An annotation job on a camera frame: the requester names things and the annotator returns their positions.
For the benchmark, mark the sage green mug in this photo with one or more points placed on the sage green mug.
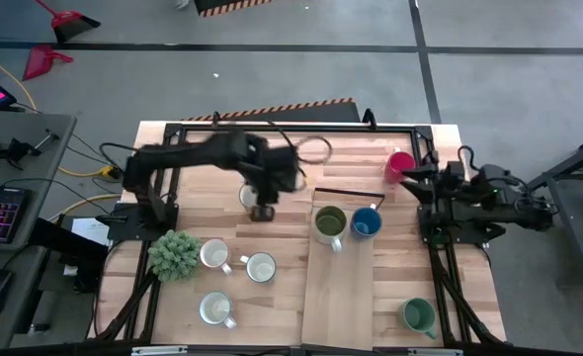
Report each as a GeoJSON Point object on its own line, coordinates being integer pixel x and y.
{"type": "Point", "coordinates": [417, 315]}

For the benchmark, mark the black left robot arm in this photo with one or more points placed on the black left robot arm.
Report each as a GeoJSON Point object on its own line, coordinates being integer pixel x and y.
{"type": "Point", "coordinates": [183, 153]}

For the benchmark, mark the red dustpan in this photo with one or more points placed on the red dustpan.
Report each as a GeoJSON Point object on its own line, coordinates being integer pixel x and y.
{"type": "Point", "coordinates": [39, 62]}

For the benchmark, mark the wooden shelf black legs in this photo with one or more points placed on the wooden shelf black legs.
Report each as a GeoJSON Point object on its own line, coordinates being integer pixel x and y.
{"type": "Point", "coordinates": [338, 296]}

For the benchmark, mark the grey desk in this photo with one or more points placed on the grey desk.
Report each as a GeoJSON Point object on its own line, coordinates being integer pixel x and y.
{"type": "Point", "coordinates": [20, 128]}

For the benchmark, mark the artificial green plant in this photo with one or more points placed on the artificial green plant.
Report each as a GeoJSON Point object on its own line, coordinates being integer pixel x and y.
{"type": "Point", "coordinates": [173, 256]}

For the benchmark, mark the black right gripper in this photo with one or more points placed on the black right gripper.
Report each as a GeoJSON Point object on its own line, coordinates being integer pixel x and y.
{"type": "Point", "coordinates": [448, 180]}

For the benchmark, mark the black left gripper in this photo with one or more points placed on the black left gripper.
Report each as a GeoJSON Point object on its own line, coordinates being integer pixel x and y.
{"type": "Point", "coordinates": [276, 170]}

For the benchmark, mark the black desk clamp mount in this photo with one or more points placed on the black desk clamp mount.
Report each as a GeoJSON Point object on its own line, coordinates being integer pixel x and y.
{"type": "Point", "coordinates": [12, 148]}

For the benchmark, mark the blue white floral mug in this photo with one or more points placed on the blue white floral mug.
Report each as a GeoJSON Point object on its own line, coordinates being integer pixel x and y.
{"type": "Point", "coordinates": [262, 267]}

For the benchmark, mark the black table clamp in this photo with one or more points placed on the black table clamp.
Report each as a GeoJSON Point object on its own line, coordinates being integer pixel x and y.
{"type": "Point", "coordinates": [216, 118]}
{"type": "Point", "coordinates": [369, 117]}

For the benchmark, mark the grey diamond-pattern mug red rim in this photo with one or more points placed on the grey diamond-pattern mug red rim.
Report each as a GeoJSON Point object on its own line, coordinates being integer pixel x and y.
{"type": "Point", "coordinates": [215, 254]}

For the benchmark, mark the white paper sheet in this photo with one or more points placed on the white paper sheet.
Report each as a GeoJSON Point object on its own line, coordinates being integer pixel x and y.
{"type": "Point", "coordinates": [91, 230]}

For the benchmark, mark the yellow mug white inside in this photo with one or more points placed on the yellow mug white inside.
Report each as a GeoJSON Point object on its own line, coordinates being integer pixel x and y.
{"type": "Point", "coordinates": [246, 197]}

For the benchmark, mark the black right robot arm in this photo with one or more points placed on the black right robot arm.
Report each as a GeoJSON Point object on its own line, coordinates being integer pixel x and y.
{"type": "Point", "coordinates": [509, 212]}

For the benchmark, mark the red broom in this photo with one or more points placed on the red broom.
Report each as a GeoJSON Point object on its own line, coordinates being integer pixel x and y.
{"type": "Point", "coordinates": [71, 22]}

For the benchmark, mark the red mug white dots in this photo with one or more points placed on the red mug white dots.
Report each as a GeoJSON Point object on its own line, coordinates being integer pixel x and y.
{"type": "Point", "coordinates": [216, 308]}

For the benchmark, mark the black hazard-striped mat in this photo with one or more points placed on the black hazard-striped mat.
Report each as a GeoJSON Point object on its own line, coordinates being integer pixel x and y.
{"type": "Point", "coordinates": [311, 114]}
{"type": "Point", "coordinates": [227, 5]}

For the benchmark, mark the silver aluminium profile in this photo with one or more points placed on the silver aluminium profile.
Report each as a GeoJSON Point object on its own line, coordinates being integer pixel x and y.
{"type": "Point", "coordinates": [158, 351]}
{"type": "Point", "coordinates": [435, 352]}

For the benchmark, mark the black table frame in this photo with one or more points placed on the black table frame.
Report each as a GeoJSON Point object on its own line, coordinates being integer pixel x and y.
{"type": "Point", "coordinates": [346, 128]}

